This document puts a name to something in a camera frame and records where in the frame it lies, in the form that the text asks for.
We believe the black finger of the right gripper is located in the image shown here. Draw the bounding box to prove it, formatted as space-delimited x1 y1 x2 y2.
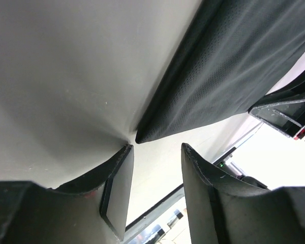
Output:
248 70 305 140

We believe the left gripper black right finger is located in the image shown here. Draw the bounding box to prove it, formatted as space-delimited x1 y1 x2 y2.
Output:
181 143 305 243

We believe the black t shirt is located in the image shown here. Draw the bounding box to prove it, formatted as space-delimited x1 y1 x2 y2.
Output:
135 1 305 144

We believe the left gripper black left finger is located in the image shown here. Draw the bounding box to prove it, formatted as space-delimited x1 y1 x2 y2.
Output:
0 144 134 243

